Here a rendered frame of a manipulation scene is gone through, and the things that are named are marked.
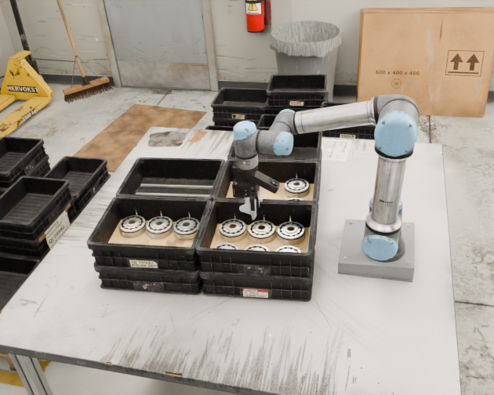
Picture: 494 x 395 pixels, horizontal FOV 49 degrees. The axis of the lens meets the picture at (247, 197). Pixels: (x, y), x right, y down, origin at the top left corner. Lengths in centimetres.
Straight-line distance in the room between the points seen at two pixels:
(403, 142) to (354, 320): 66
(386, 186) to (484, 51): 313
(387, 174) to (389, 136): 14
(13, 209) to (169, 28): 265
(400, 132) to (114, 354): 115
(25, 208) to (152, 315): 135
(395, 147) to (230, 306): 82
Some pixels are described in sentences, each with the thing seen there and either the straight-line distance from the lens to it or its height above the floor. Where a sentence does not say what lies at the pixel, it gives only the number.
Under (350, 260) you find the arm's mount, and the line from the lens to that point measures 208.
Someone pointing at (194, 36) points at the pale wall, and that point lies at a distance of 518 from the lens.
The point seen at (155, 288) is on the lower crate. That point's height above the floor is 73.
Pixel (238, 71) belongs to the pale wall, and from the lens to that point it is 521.
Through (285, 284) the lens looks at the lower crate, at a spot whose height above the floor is 78.
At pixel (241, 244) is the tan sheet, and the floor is 83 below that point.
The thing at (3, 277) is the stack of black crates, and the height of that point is 27.
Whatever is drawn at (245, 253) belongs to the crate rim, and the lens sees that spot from 185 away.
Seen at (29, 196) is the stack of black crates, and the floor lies 49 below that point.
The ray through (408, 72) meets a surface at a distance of 476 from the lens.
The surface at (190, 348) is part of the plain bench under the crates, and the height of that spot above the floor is 70.
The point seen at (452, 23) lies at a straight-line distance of 471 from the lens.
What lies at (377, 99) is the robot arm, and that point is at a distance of 178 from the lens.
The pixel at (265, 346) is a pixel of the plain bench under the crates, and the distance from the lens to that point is 187.
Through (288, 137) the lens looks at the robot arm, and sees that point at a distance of 176.
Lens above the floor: 213
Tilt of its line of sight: 35 degrees down
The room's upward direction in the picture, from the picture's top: 5 degrees counter-clockwise
